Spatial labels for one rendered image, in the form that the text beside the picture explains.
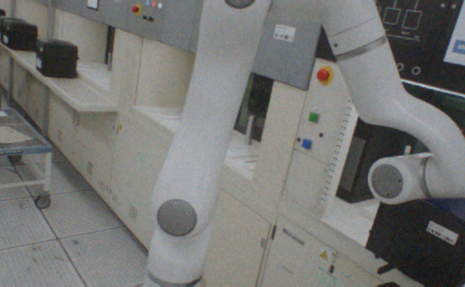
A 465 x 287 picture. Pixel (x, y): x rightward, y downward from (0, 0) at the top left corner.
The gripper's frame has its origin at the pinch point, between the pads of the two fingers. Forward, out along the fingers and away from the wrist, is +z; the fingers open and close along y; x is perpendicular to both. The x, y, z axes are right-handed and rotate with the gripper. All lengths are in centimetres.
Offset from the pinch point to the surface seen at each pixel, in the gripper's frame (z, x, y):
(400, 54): 14.8, 21.1, -31.1
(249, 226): 14, -60, -73
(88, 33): 36, -17, -345
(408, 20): 14.7, 30.7, -31.9
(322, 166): 15, -21, -47
